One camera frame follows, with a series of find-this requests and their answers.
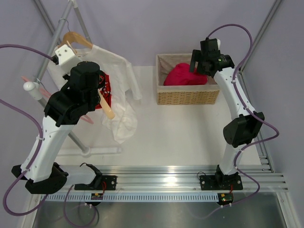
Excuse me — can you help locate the red t shirt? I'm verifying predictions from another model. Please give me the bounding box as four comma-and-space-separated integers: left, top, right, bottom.
163, 63, 208, 86

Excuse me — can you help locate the light wooden hanger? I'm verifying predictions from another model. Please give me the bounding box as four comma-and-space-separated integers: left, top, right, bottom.
97, 90, 115, 120

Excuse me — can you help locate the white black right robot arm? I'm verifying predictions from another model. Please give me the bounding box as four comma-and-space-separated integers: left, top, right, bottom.
190, 38, 265, 190

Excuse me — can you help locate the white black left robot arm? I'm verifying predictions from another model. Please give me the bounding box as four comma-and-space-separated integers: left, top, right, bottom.
12, 61, 104, 194

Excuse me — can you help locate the white printed t shirt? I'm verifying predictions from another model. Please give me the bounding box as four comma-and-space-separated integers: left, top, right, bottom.
48, 44, 143, 144

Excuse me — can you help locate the brown wooden hanger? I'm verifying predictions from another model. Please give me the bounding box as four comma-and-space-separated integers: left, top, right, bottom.
57, 18, 93, 49

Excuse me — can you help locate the pink plastic hanger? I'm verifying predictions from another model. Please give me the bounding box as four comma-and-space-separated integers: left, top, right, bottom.
21, 76, 94, 124

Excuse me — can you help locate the wicker basket with liner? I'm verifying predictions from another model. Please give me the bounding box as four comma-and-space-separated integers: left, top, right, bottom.
155, 53, 220, 105

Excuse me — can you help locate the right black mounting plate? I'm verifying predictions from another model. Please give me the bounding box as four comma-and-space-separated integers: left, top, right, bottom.
199, 175, 243, 191

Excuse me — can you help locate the black mounting plate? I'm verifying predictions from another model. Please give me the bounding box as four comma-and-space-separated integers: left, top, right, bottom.
199, 175, 243, 191
74, 175, 117, 191

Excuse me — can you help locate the metal clothes rack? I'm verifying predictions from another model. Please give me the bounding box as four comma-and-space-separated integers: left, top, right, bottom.
23, 0, 123, 157

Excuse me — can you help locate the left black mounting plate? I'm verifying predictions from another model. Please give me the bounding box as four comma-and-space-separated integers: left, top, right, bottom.
74, 175, 117, 191

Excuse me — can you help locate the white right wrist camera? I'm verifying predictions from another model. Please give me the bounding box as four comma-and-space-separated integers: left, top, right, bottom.
209, 38, 220, 51

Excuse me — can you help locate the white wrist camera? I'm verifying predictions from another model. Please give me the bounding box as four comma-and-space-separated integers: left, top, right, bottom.
53, 45, 79, 69
209, 38, 220, 51

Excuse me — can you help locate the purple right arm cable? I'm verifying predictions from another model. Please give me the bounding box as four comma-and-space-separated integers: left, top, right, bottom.
190, 23, 280, 219

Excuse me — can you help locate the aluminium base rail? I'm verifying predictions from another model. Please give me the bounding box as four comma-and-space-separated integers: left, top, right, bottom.
98, 165, 288, 192

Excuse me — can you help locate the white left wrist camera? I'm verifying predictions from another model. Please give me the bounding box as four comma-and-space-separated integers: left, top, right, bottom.
53, 45, 79, 69

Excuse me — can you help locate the white slotted cable duct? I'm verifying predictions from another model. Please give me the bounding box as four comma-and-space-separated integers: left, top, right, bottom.
46, 192, 219, 202

